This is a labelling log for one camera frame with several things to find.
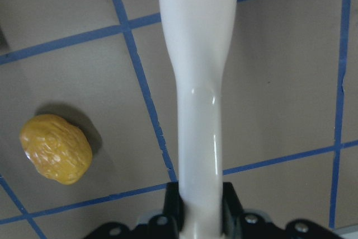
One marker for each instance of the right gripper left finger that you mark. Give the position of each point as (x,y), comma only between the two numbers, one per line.
(166,224)

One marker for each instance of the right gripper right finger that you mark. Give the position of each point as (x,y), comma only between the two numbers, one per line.
(241,223)

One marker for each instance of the yellow potato toy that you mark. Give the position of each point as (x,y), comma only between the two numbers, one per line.
(59,150)

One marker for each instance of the beige plastic dustpan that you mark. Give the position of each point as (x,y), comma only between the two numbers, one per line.
(198,35)

